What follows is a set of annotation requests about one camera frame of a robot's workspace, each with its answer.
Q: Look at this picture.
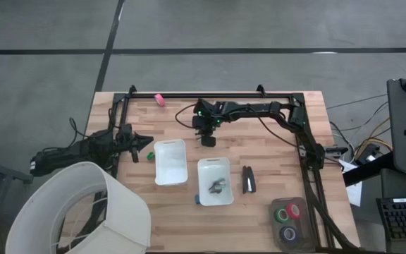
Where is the white plastic bin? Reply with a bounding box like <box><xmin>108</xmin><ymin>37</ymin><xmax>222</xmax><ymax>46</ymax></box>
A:
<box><xmin>197</xmin><ymin>157</ymin><xmax>235</xmax><ymax>207</ymax></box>
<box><xmin>153</xmin><ymin>138</ymin><xmax>189</xmax><ymax>186</ymax></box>

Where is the black diagonal bar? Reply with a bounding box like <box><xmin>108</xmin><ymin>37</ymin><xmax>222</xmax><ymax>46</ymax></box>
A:
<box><xmin>342</xmin><ymin>151</ymin><xmax>396</xmax><ymax>187</ymax></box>

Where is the green tape roll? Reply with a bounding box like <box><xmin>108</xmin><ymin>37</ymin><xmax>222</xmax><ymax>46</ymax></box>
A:
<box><xmin>274</xmin><ymin>207</ymin><xmax>290</xmax><ymax>224</ymax></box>

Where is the small black power adapter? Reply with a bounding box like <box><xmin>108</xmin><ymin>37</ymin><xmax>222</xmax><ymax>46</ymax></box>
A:
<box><xmin>359</xmin><ymin>144</ymin><xmax>379</xmax><ymax>162</ymax></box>

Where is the black braided cable sleeve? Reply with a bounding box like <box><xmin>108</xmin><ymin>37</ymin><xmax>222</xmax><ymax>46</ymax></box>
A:
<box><xmin>307</xmin><ymin>169</ymin><xmax>362</xmax><ymax>254</ymax></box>

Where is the thin black floor cable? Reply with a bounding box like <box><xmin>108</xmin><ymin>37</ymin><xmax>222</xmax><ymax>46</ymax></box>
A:
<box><xmin>325</xmin><ymin>93</ymin><xmax>388</xmax><ymax>109</ymax></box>

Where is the white curved shade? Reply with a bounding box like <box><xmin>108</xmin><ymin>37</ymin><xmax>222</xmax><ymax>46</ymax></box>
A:
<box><xmin>4</xmin><ymin>161</ymin><xmax>152</xmax><ymax>254</ymax></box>

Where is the red tape roll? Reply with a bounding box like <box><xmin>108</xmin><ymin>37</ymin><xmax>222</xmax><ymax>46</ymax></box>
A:
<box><xmin>285</xmin><ymin>203</ymin><xmax>301</xmax><ymax>220</ymax></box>

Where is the black stapler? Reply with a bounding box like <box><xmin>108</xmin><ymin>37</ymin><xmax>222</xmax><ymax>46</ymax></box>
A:
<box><xmin>242</xmin><ymin>165</ymin><xmax>257</xmax><ymax>195</ymax></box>

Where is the yellow cable bundle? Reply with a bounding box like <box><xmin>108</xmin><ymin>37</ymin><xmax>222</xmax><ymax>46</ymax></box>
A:
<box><xmin>354</xmin><ymin>118</ymin><xmax>394</xmax><ymax>156</ymax></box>

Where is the black aluminium table frame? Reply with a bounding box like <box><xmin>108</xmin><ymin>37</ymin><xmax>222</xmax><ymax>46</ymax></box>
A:
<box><xmin>108</xmin><ymin>84</ymin><xmax>331</xmax><ymax>252</ymax></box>

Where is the blue tape roll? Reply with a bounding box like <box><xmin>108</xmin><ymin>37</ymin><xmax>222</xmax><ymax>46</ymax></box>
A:
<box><xmin>279</xmin><ymin>225</ymin><xmax>298</xmax><ymax>243</ymax></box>

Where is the white paper sheet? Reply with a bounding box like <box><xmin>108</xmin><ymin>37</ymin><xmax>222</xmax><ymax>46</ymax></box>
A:
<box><xmin>340</xmin><ymin>160</ymin><xmax>363</xmax><ymax>207</ymax></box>

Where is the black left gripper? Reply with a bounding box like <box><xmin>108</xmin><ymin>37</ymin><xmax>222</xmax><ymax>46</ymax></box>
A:
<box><xmin>116</xmin><ymin>122</ymin><xmax>154</xmax><ymax>151</ymax></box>

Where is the black keyboard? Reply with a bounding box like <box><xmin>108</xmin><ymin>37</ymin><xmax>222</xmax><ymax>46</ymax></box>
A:
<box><xmin>375</xmin><ymin>196</ymin><xmax>406</xmax><ymax>241</ymax></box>

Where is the grey transparent plastic bin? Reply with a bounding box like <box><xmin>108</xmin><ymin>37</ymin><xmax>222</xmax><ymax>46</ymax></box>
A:
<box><xmin>267</xmin><ymin>197</ymin><xmax>314</xmax><ymax>253</ymax></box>

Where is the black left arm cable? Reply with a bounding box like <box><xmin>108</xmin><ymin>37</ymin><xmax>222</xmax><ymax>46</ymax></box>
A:
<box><xmin>68</xmin><ymin>117</ymin><xmax>88</xmax><ymax>143</ymax></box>

